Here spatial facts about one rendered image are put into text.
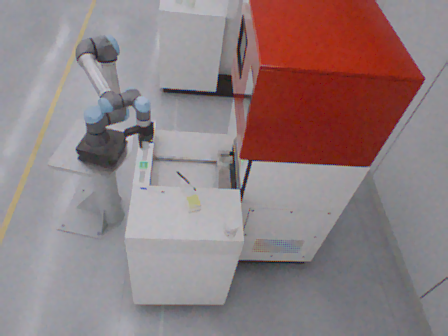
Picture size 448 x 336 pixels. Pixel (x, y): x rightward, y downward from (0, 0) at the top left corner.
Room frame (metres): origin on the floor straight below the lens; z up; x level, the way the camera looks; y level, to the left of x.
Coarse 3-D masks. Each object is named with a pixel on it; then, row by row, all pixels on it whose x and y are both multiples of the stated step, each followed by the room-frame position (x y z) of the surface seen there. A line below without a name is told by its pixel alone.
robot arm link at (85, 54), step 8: (88, 40) 1.74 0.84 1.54; (80, 48) 1.68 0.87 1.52; (88, 48) 1.70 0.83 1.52; (80, 56) 1.64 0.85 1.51; (88, 56) 1.65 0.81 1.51; (80, 64) 1.63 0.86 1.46; (88, 64) 1.60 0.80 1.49; (96, 64) 1.62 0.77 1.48; (88, 72) 1.56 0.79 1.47; (96, 72) 1.56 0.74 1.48; (96, 80) 1.51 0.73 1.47; (104, 80) 1.53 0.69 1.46; (96, 88) 1.48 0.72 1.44; (104, 88) 1.47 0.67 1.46; (104, 96) 1.43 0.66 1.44; (112, 96) 1.44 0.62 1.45; (120, 96) 1.46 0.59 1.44; (104, 104) 1.38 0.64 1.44; (112, 104) 1.40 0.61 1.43; (120, 104) 1.43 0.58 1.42; (104, 112) 1.37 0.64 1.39
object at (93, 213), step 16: (112, 176) 1.60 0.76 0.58; (80, 192) 1.80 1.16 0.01; (96, 192) 1.57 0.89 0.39; (112, 192) 1.58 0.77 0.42; (80, 208) 1.64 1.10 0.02; (96, 208) 1.64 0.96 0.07; (112, 208) 1.56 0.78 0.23; (64, 224) 1.47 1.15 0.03; (80, 224) 1.50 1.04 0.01; (96, 224) 1.52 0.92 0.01; (112, 224) 1.55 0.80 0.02
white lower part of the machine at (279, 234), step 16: (256, 208) 1.41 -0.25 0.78; (272, 208) 1.43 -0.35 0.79; (288, 208) 1.45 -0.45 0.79; (304, 208) 1.47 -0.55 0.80; (320, 208) 1.49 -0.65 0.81; (336, 208) 1.51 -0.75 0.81; (256, 224) 1.42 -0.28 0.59; (272, 224) 1.44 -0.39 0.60; (288, 224) 1.46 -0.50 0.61; (304, 224) 1.48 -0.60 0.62; (320, 224) 1.50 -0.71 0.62; (256, 240) 1.43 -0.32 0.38; (272, 240) 1.45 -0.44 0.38; (288, 240) 1.47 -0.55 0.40; (304, 240) 1.49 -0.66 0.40; (320, 240) 1.51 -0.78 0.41; (240, 256) 1.41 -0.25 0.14; (256, 256) 1.43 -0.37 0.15; (272, 256) 1.45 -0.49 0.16; (288, 256) 1.48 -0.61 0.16; (304, 256) 1.50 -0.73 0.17
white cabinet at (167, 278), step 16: (128, 256) 0.94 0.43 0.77; (144, 256) 0.96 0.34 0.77; (160, 256) 0.97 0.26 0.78; (176, 256) 0.99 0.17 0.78; (192, 256) 1.00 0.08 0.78; (208, 256) 1.02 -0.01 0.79; (224, 256) 1.04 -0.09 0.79; (144, 272) 0.95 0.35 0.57; (160, 272) 0.97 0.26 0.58; (176, 272) 0.99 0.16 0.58; (192, 272) 1.00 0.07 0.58; (208, 272) 1.02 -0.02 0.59; (224, 272) 1.04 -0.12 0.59; (144, 288) 0.95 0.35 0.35; (160, 288) 0.97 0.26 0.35; (176, 288) 0.99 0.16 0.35; (192, 288) 1.01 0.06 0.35; (208, 288) 1.03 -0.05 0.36; (224, 288) 1.04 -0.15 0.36; (144, 304) 0.95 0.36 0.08; (160, 304) 0.97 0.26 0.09; (176, 304) 0.99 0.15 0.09; (192, 304) 1.01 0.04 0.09; (208, 304) 1.03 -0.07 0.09; (224, 304) 1.05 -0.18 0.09
